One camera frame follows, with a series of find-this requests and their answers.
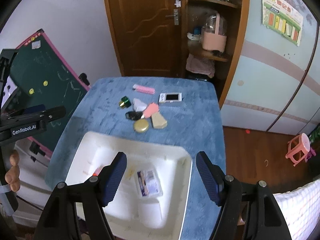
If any folded pink cloth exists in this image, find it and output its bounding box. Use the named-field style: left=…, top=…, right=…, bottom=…
left=185, top=54, right=215, bottom=78

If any black car key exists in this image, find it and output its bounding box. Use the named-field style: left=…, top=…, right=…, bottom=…
left=125, top=111, right=143, bottom=121

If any blue fuzzy table cloth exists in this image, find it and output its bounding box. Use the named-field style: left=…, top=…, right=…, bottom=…
left=45, top=77, right=226, bottom=239

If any pink plastic stool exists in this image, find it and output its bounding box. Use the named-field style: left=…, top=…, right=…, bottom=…
left=285, top=133, right=316, bottom=166

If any wall poster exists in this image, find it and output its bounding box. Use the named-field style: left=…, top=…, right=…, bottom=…
left=262, top=0, right=303, bottom=46

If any pink basket with jar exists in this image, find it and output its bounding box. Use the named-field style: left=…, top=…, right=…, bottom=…
left=201, top=11, right=227, bottom=53

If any white checked bedding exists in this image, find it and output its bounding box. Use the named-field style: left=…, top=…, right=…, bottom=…
left=274, top=179, right=320, bottom=239

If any white angular box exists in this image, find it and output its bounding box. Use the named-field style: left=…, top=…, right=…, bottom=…
left=132, top=98, right=148, bottom=112

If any brown wooden door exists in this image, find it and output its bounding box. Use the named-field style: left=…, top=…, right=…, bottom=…
left=104, top=0, right=185, bottom=77

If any green gold perfume bottle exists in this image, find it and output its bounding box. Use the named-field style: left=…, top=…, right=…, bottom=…
left=119, top=96, right=132, bottom=109

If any wooden corner shelf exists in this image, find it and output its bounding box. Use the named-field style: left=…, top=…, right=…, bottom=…
left=185, top=0, right=249, bottom=106

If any clear card box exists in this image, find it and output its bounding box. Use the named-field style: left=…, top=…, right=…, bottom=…
left=136, top=168, right=163, bottom=199

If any green chalkboard pink frame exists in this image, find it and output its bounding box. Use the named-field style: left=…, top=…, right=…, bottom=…
left=6, top=29, right=89, bottom=156

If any white plastic tray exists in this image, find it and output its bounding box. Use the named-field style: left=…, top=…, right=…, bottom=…
left=66, top=132, right=192, bottom=239

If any pink hair roller clip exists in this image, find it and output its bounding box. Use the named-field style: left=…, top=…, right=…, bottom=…
left=132, top=84, right=155, bottom=95

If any person's left hand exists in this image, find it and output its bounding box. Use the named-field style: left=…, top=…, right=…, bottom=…
left=5, top=150, right=21, bottom=192

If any white handheld game console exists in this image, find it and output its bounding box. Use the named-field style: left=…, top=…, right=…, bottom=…
left=158, top=93, right=182, bottom=103

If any gold round tin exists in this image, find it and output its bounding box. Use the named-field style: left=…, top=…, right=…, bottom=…
left=133, top=119, right=149, bottom=133

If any pink round compact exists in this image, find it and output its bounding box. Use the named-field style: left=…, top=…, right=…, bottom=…
left=141, top=103, right=159, bottom=119

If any beige angular box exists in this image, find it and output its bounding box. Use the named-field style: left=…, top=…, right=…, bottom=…
left=151, top=112, right=168, bottom=129

